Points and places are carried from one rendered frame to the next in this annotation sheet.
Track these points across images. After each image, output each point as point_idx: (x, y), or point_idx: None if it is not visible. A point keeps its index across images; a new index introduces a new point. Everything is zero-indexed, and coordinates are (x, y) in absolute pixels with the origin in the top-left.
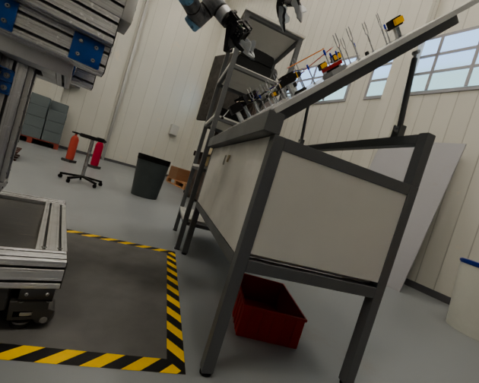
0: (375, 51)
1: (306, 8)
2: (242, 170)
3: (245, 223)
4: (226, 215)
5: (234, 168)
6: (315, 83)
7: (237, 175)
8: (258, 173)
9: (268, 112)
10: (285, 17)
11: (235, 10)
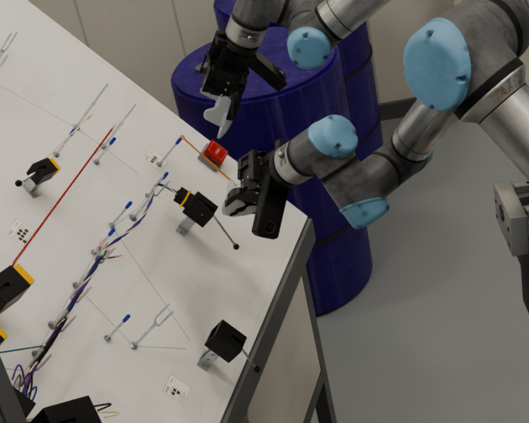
0: (19, 99)
1: (201, 88)
2: (285, 338)
3: (316, 335)
4: (295, 406)
5: (269, 378)
6: (161, 193)
7: (280, 362)
8: (304, 292)
9: (312, 222)
10: (218, 114)
11: (280, 140)
